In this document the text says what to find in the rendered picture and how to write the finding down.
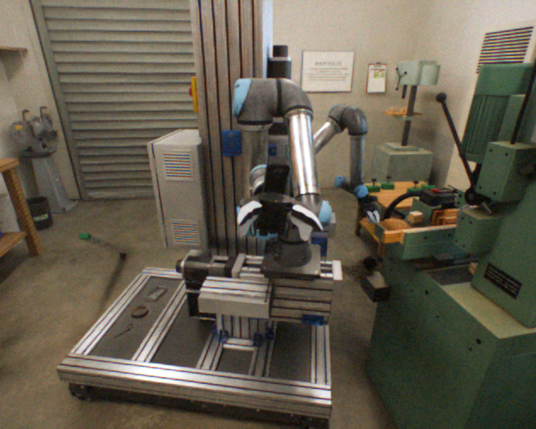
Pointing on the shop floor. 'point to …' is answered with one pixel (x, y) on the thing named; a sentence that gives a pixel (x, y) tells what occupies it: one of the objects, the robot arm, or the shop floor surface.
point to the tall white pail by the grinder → (3, 206)
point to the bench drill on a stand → (406, 75)
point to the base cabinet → (451, 371)
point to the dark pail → (40, 212)
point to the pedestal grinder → (42, 158)
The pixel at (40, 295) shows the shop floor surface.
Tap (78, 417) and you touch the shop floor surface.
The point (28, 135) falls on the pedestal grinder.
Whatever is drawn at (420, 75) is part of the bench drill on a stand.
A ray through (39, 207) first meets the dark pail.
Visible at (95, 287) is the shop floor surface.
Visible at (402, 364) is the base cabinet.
